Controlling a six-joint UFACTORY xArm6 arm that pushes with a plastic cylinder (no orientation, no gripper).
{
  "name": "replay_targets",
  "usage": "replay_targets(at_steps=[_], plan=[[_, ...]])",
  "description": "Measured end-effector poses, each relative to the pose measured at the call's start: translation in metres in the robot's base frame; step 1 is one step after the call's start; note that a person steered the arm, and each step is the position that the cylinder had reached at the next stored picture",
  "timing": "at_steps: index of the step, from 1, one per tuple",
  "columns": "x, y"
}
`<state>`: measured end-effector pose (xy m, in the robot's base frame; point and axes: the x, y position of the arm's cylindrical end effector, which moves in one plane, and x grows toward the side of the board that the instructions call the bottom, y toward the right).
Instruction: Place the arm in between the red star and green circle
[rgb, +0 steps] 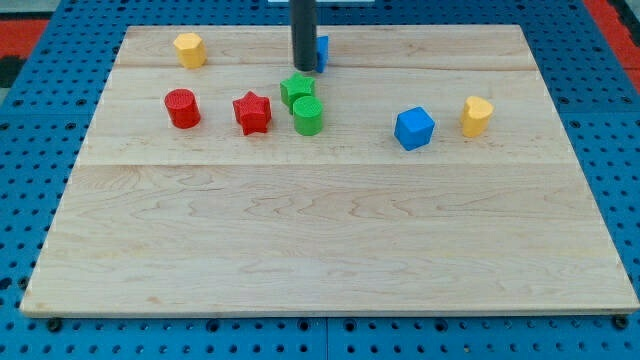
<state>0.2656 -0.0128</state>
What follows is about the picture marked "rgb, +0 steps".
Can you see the red star block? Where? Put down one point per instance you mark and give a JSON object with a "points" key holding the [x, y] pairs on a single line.
{"points": [[253, 113]]}

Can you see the green cylinder block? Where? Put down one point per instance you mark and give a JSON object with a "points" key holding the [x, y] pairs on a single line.
{"points": [[307, 113]]}

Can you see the red cylinder block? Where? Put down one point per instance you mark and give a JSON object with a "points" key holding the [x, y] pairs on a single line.
{"points": [[182, 108]]}

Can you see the green star block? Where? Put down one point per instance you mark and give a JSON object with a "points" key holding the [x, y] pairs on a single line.
{"points": [[295, 87]]}

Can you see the light wooden board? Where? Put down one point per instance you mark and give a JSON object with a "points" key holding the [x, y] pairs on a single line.
{"points": [[162, 222]]}

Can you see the blue triangle block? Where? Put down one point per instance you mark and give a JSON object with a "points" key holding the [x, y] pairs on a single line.
{"points": [[322, 51]]}

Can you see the yellow hexagon block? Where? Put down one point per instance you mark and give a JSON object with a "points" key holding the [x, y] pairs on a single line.
{"points": [[190, 50]]}

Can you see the blue cube block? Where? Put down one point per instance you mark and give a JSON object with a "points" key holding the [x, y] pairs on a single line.
{"points": [[414, 128]]}

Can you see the yellow heart block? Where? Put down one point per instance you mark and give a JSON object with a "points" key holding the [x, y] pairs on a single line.
{"points": [[475, 116]]}

